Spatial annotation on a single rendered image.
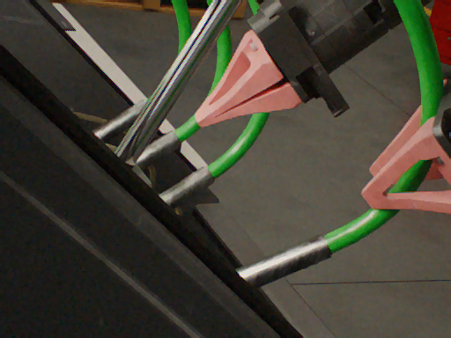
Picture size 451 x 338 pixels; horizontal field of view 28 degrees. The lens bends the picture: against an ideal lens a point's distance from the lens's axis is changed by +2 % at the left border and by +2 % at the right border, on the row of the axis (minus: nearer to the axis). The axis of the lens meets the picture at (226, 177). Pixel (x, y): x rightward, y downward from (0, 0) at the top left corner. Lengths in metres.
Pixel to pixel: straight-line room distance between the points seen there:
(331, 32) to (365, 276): 2.39
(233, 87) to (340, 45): 0.08
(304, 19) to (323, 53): 0.03
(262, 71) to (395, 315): 2.25
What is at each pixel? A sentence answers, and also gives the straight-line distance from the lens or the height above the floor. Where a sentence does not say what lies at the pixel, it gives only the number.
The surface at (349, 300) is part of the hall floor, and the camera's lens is 2.85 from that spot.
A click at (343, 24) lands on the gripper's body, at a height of 1.29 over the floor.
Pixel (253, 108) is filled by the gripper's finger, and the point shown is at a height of 1.22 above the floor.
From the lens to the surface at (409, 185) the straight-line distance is 0.60.
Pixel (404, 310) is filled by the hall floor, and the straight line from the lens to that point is 2.89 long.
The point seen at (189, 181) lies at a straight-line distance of 0.79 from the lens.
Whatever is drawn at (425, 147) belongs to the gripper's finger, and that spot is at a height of 1.25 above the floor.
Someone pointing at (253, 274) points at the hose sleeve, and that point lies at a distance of 0.62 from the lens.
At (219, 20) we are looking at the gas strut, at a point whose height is 1.37.
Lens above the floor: 1.44
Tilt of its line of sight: 25 degrees down
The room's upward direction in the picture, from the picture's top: 11 degrees clockwise
